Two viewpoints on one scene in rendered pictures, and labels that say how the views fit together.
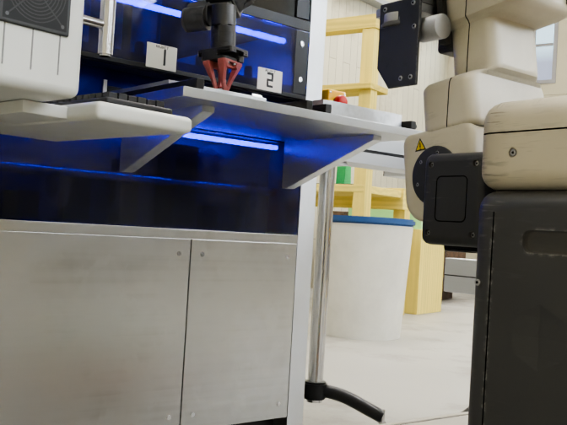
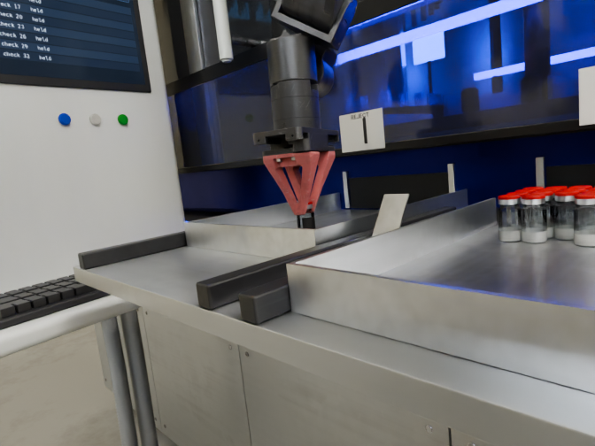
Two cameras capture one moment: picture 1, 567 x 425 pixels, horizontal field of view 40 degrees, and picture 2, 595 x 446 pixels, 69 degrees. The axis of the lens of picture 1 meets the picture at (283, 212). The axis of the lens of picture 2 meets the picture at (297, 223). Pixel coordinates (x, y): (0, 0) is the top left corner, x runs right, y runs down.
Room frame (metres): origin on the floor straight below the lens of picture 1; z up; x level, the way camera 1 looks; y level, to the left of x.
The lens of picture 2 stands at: (1.77, -0.37, 0.98)
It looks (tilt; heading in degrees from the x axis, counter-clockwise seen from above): 8 degrees down; 86
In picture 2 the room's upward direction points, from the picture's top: 6 degrees counter-clockwise
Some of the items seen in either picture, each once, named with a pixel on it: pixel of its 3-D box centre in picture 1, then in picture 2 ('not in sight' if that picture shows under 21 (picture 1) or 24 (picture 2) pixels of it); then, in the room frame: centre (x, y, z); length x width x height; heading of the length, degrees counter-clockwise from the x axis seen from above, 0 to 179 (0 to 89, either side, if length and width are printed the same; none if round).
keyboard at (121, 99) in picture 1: (76, 110); (112, 276); (1.48, 0.40, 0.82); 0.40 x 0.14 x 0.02; 47
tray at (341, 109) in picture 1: (316, 120); (573, 249); (1.99, -0.07, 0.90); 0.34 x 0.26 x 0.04; 39
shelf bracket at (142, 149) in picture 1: (163, 141); not in sight; (1.74, 0.27, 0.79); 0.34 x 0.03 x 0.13; 40
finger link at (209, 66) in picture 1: (223, 73); (300, 175); (1.81, 0.16, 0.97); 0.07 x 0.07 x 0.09; 55
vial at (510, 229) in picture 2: not in sight; (509, 218); (2.01, 0.05, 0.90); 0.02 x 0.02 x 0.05
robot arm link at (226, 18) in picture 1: (221, 17); (293, 65); (1.82, 0.17, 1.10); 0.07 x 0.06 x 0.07; 68
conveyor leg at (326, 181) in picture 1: (321, 281); not in sight; (2.52, -0.13, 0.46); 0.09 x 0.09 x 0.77; 40
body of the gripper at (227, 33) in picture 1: (223, 43); (296, 116); (1.81, 0.16, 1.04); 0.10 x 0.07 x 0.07; 55
